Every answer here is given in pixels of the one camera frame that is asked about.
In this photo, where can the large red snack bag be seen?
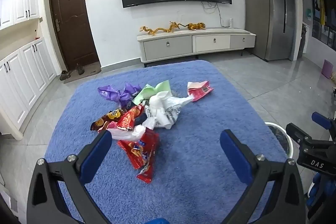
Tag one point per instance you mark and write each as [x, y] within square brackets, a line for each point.
[141, 149]

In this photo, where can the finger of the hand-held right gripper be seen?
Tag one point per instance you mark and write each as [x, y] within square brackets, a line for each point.
[296, 132]
[322, 120]

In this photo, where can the brown door mat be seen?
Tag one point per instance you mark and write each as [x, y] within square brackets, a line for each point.
[90, 70]

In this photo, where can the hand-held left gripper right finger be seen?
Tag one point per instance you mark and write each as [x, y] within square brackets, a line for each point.
[234, 154]

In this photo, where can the white plastic bag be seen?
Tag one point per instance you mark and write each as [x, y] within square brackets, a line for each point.
[165, 108]

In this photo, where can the brown snack wrapper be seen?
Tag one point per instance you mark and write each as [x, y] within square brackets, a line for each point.
[106, 120]

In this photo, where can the brown door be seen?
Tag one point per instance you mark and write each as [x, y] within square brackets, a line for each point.
[72, 22]

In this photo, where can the dark glass window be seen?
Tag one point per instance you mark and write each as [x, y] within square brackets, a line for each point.
[331, 29]

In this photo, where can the grey refrigerator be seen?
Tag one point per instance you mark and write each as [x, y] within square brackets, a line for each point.
[265, 11]

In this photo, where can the long golden dragon figurine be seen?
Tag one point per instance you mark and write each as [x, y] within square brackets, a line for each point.
[157, 29]

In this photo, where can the small red snack wrapper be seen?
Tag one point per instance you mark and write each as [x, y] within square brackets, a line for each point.
[130, 116]

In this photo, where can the short golden dragon figurine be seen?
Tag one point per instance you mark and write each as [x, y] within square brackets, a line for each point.
[195, 26]

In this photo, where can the white trash bin black liner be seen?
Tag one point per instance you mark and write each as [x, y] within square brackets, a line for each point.
[282, 137]

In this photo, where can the yellow hanging garment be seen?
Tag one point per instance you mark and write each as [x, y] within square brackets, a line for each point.
[322, 11]

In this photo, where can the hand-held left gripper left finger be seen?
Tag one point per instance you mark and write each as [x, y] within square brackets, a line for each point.
[96, 154]

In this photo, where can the white base cabinets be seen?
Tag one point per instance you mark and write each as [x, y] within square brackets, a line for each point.
[23, 77]

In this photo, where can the white bottle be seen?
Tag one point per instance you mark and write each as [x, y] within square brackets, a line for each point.
[231, 23]

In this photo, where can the purple bucket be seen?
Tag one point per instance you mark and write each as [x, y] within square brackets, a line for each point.
[327, 69]

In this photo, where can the green paper wrapper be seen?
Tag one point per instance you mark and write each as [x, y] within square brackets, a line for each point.
[149, 91]

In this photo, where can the person's right hand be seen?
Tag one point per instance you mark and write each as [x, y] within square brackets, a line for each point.
[321, 183]

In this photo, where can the pink red packet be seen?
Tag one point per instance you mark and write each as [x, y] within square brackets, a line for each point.
[200, 91]

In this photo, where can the brown shoe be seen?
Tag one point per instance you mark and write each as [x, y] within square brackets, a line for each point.
[63, 75]
[79, 69]

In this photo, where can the purple wrapper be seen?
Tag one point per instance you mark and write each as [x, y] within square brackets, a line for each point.
[115, 94]

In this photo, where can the white grey television stand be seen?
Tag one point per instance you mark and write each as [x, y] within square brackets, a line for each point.
[168, 47]

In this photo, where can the white pink plastic wrapper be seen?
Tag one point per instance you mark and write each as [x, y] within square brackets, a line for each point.
[123, 133]

